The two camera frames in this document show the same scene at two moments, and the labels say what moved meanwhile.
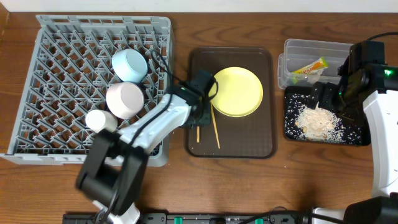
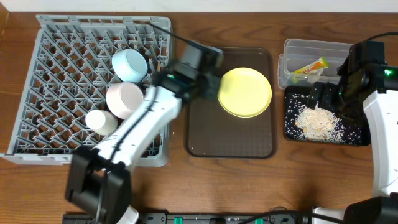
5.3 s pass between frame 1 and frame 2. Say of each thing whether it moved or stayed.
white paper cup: stayed
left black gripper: moved
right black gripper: stayed
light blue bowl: stayed
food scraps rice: stayed
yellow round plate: moved
